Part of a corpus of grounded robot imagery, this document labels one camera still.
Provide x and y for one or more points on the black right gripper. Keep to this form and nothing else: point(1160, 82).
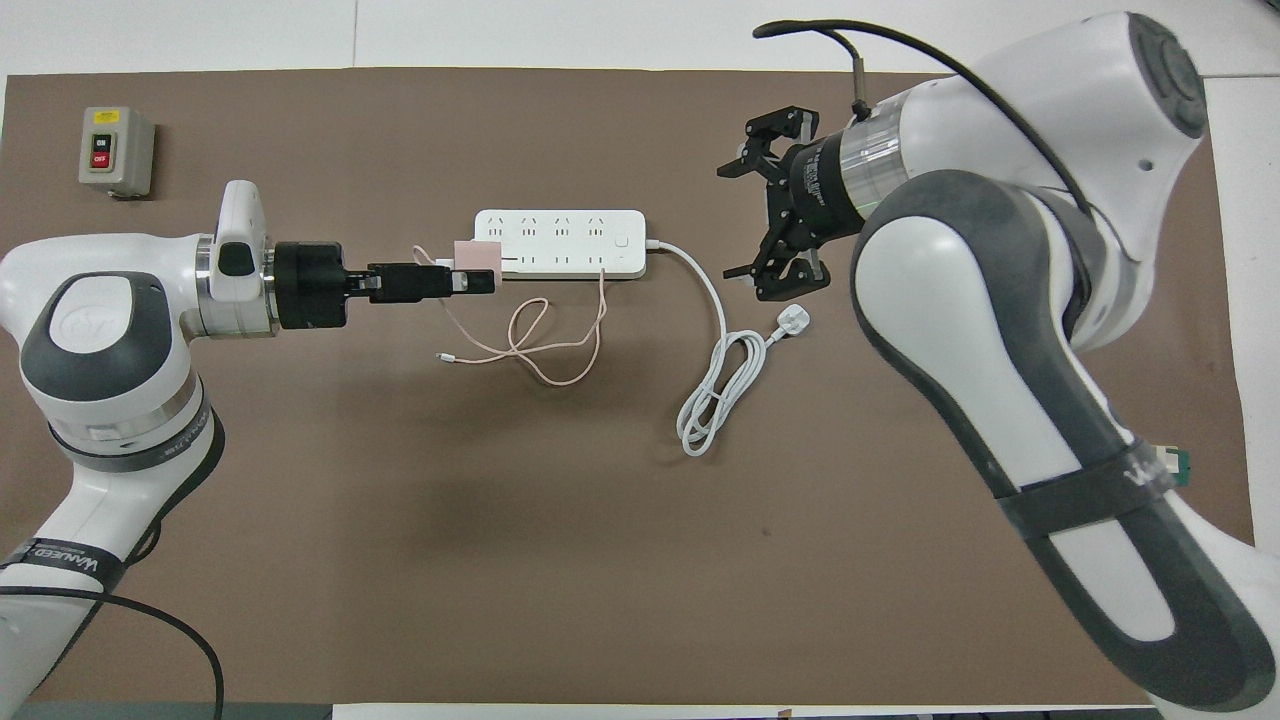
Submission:
point(815, 195)

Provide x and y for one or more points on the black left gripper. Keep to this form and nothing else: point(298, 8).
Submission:
point(310, 285)

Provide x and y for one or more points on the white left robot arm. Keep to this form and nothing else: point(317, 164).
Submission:
point(100, 420)

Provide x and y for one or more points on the grey on-off switch box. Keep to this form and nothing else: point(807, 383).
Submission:
point(115, 150)

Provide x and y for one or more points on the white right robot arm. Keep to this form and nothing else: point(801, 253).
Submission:
point(960, 300)

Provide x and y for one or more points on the pink USB charger adapter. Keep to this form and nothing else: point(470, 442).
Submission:
point(476, 254)

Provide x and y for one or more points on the brown table mat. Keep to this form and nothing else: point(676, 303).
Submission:
point(400, 550)

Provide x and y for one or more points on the green circuit board fixture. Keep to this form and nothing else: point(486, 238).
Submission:
point(1182, 468)

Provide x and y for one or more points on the white power strip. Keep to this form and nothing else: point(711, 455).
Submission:
point(570, 243)

